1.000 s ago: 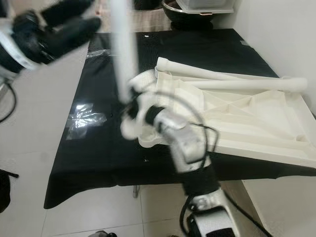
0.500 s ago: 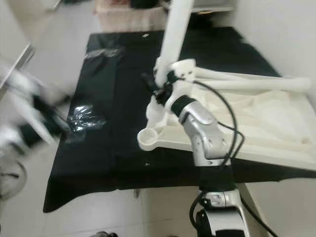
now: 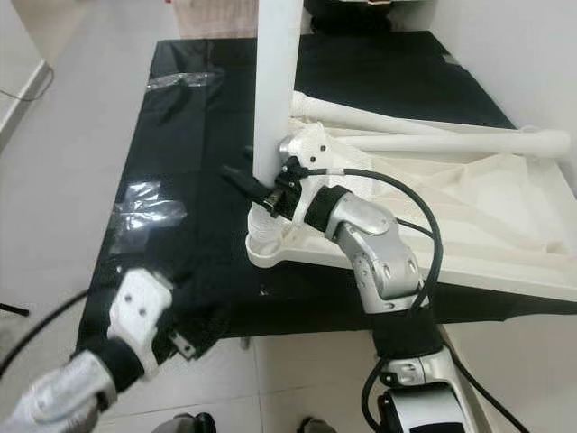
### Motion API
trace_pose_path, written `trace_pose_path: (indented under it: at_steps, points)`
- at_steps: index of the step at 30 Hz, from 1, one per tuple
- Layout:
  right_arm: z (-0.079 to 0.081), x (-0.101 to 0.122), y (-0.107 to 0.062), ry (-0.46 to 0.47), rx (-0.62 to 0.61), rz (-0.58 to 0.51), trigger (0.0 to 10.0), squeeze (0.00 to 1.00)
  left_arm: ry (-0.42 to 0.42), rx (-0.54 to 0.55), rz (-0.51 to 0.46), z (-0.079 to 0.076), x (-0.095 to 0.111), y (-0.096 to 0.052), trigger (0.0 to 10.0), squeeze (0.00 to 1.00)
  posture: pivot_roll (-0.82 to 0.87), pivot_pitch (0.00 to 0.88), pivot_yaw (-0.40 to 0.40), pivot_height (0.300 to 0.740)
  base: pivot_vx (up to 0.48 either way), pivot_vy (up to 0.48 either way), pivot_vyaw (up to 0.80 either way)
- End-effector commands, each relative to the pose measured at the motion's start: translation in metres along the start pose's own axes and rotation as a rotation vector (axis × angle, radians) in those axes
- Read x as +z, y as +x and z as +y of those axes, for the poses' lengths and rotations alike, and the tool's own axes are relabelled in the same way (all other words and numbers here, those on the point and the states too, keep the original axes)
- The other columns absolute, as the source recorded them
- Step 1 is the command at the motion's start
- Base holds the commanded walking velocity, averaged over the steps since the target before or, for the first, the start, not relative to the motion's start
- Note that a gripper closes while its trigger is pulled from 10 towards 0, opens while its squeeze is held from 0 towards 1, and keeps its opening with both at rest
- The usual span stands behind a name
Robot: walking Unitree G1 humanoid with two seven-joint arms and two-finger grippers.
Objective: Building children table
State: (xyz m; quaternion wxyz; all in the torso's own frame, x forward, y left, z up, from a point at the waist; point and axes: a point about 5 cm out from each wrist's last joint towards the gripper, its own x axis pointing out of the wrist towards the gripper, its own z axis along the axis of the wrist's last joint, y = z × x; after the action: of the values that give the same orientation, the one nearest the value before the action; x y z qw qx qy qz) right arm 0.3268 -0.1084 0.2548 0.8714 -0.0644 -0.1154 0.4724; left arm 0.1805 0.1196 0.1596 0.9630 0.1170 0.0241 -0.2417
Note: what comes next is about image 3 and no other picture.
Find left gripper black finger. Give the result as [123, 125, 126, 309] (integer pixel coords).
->
[195, 303, 230, 347]

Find white plastic children table top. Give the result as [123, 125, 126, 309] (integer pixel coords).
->
[245, 90, 577, 303]

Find black tablecloth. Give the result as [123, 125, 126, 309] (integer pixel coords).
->
[77, 32, 577, 362]

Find beige woven mat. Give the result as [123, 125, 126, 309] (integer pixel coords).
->
[173, 0, 262, 39]

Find robot right leg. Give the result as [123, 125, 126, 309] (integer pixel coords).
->
[296, 417, 339, 433]

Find black round bowl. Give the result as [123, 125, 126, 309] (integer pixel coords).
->
[305, 0, 398, 32]

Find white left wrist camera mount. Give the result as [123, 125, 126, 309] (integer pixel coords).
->
[108, 268, 175, 366]

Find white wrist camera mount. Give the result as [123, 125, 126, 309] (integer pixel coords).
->
[108, 268, 175, 366]
[279, 122, 334, 186]

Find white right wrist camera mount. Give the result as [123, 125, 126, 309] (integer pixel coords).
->
[279, 122, 334, 186]

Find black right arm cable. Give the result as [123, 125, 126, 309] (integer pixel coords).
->
[311, 167, 533, 433]

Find thin black floor cable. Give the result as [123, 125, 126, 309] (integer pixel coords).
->
[0, 61, 55, 102]

